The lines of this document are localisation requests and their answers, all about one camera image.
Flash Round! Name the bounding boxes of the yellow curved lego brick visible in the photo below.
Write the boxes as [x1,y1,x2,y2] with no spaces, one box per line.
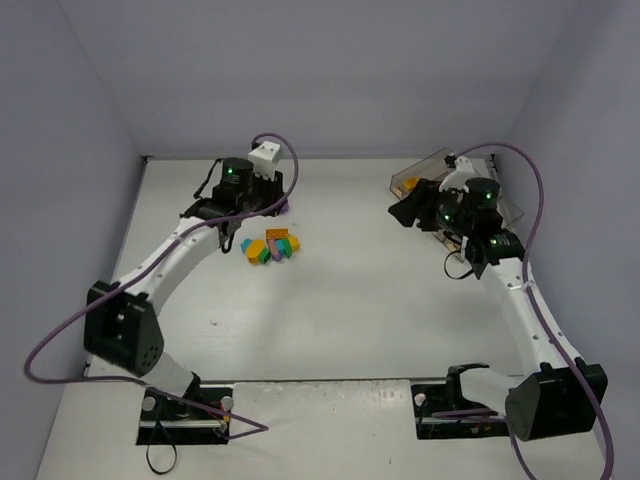
[403,177,420,192]

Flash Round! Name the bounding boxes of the purple rounded lego brick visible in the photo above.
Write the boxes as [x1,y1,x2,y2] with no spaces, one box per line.
[278,201,290,216]

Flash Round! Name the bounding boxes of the orange lego plate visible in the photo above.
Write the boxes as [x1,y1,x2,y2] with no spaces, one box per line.
[265,228,289,240]

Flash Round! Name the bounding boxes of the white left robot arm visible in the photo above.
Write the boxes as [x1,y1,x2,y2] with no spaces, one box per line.
[83,149,285,401]

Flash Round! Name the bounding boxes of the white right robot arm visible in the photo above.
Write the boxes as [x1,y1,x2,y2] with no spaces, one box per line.
[388,177,608,441]

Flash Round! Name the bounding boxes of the cyan lego brick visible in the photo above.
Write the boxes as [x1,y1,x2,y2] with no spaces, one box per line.
[240,239,252,254]

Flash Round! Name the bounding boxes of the cyan green stacked lego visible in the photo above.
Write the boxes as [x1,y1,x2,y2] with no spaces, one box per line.
[276,238,293,258]

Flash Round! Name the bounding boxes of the yellow lego right of pile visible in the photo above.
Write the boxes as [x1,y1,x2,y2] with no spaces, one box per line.
[288,236,301,252]

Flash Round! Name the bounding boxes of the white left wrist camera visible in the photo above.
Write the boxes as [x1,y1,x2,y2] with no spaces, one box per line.
[248,141,282,181]

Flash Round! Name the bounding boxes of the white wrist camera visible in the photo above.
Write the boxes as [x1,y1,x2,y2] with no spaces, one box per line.
[439,156,476,192]
[248,141,282,181]

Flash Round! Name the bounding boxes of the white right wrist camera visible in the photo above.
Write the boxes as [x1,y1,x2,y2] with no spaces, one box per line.
[439,156,476,192]

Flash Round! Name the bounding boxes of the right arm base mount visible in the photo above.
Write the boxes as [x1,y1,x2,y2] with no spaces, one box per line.
[410,363,509,440]

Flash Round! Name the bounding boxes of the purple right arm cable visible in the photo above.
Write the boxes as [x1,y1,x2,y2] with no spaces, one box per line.
[429,143,616,480]

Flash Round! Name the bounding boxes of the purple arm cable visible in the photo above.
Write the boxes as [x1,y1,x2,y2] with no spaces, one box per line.
[429,143,616,480]
[23,132,300,441]

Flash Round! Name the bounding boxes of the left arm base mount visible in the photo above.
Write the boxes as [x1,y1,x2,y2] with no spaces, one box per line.
[136,389,231,446]

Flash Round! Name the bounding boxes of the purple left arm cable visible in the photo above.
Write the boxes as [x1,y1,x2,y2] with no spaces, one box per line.
[23,132,300,441]

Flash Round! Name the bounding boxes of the black loop cable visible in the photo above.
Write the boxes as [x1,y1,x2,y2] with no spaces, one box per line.
[145,439,177,475]

